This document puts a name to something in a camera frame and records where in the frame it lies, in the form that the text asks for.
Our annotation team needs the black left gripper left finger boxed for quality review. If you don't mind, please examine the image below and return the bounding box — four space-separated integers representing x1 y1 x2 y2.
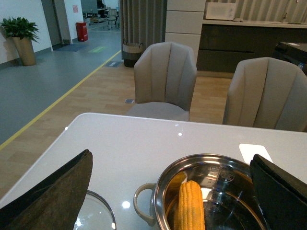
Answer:
0 149 93 230

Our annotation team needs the dark kitchen counter cabinet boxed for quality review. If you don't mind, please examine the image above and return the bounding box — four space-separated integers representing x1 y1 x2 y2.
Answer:
197 23 307 72

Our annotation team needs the red bin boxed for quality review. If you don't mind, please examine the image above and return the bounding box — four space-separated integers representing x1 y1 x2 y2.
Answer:
76 22 88 42

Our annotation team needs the green potted plant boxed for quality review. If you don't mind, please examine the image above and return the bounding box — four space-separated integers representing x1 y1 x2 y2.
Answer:
0 17 39 66

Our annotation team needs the beige electric cooking pot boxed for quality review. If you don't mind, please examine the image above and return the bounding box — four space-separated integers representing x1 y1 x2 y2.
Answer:
133 154 269 230

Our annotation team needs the right beige upholstered chair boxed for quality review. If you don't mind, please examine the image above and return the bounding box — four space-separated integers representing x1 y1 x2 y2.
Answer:
223 57 307 132

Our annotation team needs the grey curtain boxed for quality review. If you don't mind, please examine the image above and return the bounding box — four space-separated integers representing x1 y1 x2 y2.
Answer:
119 0 167 59

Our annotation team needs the glass pot lid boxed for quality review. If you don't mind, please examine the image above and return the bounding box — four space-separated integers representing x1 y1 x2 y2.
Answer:
73 190 117 230

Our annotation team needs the white microwave oven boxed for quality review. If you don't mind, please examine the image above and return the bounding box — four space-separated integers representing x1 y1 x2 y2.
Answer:
205 2 236 21

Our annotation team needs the black appliance box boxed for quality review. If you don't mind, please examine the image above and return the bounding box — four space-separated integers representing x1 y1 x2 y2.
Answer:
273 42 307 75

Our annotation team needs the woven laundry basket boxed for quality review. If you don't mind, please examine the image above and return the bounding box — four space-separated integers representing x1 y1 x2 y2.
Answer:
122 39 144 68

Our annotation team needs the beige upholstered chair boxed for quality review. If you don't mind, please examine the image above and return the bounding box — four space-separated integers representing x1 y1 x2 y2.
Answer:
126 42 197 121
223 57 307 132

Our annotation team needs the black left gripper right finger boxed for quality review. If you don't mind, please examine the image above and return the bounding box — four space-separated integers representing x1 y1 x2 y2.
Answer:
250 154 307 230

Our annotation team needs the office swivel chair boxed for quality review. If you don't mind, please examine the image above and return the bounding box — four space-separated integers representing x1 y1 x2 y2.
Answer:
106 8 119 30

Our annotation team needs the left beige upholstered chair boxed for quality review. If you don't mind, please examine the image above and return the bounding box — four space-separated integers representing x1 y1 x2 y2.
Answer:
126 42 197 121

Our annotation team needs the yellow corn cob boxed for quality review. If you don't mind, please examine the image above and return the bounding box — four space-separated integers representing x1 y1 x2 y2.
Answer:
174 181 205 230

